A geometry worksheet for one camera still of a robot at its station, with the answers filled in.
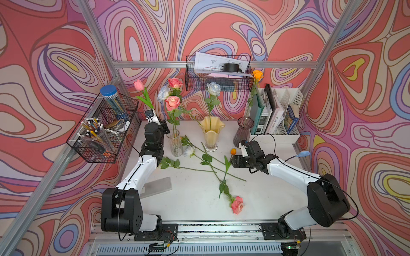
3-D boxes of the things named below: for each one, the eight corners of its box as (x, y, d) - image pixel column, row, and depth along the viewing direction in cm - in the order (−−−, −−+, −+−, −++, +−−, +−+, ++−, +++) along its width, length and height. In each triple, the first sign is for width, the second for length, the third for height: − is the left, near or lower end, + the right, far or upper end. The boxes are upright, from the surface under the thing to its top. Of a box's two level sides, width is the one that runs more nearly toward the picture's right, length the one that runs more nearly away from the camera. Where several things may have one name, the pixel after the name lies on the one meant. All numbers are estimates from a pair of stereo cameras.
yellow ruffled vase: (208, 156, 101) (208, 135, 84) (198, 141, 109) (197, 119, 92) (223, 149, 105) (226, 127, 88) (213, 135, 112) (214, 112, 95)
